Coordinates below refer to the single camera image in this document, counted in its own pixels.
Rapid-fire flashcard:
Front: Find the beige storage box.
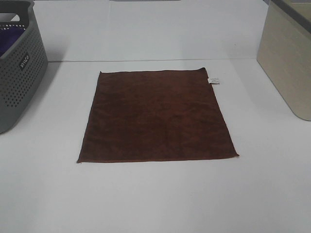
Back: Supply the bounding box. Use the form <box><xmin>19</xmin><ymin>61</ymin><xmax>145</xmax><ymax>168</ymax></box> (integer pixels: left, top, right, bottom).
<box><xmin>257</xmin><ymin>0</ymin><xmax>311</xmax><ymax>121</ymax></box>

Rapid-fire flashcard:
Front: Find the brown towel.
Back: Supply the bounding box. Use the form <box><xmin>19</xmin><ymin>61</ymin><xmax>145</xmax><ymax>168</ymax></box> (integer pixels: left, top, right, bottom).
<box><xmin>78</xmin><ymin>68</ymin><xmax>238</xmax><ymax>163</ymax></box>

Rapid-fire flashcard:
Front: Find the purple cloth in basket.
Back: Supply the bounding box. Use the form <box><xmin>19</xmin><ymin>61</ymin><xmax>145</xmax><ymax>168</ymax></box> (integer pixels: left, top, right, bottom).
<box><xmin>0</xmin><ymin>27</ymin><xmax>25</xmax><ymax>56</ymax></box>

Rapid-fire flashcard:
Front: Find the grey perforated plastic basket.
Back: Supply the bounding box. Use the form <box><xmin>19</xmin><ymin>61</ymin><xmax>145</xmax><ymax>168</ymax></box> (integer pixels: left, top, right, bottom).
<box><xmin>0</xmin><ymin>0</ymin><xmax>48</xmax><ymax>133</ymax></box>

